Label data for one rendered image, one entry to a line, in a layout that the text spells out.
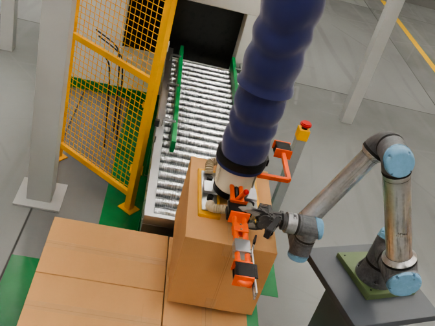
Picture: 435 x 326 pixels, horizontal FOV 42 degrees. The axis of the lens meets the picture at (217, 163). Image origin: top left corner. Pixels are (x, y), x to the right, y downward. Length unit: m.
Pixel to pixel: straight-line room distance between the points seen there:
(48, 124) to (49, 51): 0.48
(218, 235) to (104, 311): 0.62
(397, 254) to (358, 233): 2.01
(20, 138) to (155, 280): 2.15
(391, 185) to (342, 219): 2.30
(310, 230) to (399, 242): 0.38
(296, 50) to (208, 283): 1.08
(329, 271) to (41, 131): 1.92
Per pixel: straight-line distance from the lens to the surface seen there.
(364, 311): 2.78
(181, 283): 2.57
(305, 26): 2.15
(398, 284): 2.64
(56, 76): 3.47
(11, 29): 5.82
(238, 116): 2.33
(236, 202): 2.39
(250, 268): 2.11
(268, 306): 3.66
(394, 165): 2.29
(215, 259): 2.46
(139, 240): 2.99
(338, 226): 4.55
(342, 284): 2.85
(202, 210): 2.50
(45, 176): 3.86
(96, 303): 2.67
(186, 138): 3.88
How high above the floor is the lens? 2.53
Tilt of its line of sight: 32 degrees down
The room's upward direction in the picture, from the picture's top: 17 degrees clockwise
